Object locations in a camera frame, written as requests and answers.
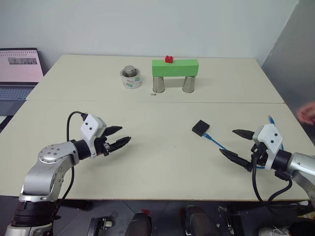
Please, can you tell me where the metal cylinder weight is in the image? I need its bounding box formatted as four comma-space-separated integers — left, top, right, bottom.
123, 65, 139, 77

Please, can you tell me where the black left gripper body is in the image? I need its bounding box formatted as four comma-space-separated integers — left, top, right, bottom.
94, 126, 111, 157

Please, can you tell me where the green foam block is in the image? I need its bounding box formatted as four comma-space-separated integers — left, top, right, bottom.
151, 59, 199, 78

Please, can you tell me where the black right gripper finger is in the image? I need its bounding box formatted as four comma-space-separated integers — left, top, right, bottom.
232, 129, 255, 142
219, 148, 253, 173

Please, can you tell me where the small black plastic box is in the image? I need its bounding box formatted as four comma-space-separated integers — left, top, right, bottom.
191, 119, 211, 137

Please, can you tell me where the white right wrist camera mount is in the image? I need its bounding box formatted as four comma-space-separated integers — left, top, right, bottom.
253, 123, 284, 172

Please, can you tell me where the steel cup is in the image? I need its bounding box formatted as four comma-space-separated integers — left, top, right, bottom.
152, 75, 166, 93
182, 75, 196, 94

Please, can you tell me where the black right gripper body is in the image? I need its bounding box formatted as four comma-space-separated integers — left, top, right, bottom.
251, 130, 268, 170

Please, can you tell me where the white shoe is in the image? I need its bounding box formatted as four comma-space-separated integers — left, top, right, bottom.
257, 225, 291, 236

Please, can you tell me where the grey laptop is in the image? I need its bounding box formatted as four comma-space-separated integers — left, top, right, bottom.
0, 47, 45, 117

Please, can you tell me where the blue cable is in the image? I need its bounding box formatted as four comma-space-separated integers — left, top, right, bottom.
202, 115, 284, 170

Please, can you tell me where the dark rounded shape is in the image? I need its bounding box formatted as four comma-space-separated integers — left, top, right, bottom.
125, 211, 153, 236
183, 205, 220, 236

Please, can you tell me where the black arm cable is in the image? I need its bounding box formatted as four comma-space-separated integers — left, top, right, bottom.
54, 111, 88, 218
250, 144, 311, 209

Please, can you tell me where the white paper cup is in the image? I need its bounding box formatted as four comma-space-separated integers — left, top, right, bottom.
120, 66, 144, 90

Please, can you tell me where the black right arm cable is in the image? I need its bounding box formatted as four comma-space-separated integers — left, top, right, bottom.
250, 144, 311, 209

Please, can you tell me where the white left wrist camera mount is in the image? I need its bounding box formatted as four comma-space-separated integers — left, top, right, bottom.
80, 114, 107, 159

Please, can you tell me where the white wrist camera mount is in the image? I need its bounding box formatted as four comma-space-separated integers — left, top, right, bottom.
80, 114, 107, 159
253, 123, 284, 172

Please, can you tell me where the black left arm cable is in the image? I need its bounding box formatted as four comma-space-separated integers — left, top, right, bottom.
54, 111, 88, 218

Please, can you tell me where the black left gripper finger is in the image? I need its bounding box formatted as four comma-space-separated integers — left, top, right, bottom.
106, 125, 123, 137
109, 135, 132, 153

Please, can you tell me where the person's bare hand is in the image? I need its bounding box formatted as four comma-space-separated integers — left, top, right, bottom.
297, 102, 315, 125

